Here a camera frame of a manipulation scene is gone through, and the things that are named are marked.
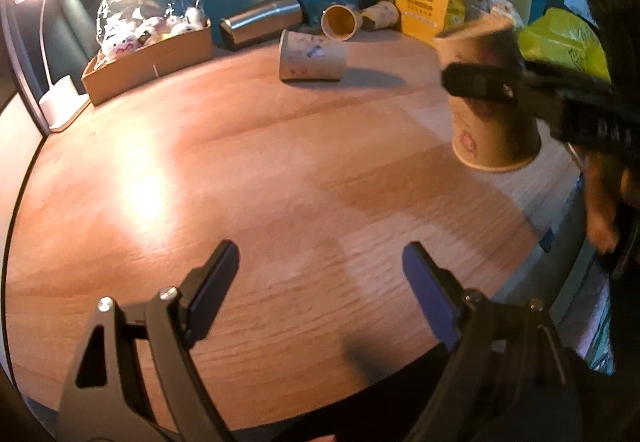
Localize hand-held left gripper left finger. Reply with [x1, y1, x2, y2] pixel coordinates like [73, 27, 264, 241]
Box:
[56, 239, 241, 442]

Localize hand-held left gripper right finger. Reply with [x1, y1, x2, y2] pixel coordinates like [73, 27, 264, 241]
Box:
[402, 242, 585, 442]

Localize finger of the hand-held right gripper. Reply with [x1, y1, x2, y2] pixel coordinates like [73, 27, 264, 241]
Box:
[441, 61, 532, 109]

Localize printed paper cup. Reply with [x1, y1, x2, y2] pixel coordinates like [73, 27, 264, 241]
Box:
[433, 14, 544, 173]
[359, 0, 402, 31]
[320, 4, 362, 42]
[278, 29, 349, 83]

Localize person's right hand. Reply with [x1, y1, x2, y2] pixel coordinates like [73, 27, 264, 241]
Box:
[581, 154, 632, 257]

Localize yellow-green plastic bag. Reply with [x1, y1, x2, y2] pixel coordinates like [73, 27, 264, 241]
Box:
[517, 7, 612, 84]

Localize dark cloth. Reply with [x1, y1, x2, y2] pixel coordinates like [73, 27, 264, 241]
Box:
[579, 0, 640, 90]

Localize printed cloth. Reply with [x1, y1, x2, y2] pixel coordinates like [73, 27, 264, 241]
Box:
[541, 172, 618, 375]

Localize stainless steel tumbler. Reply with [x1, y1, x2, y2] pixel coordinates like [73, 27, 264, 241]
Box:
[219, 0, 307, 52]

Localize cardboard box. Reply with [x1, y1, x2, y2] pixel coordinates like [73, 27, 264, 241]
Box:
[81, 18, 214, 107]

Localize white desk lamp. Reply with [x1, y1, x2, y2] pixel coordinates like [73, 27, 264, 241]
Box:
[9, 0, 94, 133]

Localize plastic-wrapped white toys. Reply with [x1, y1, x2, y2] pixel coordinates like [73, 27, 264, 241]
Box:
[95, 0, 209, 61]

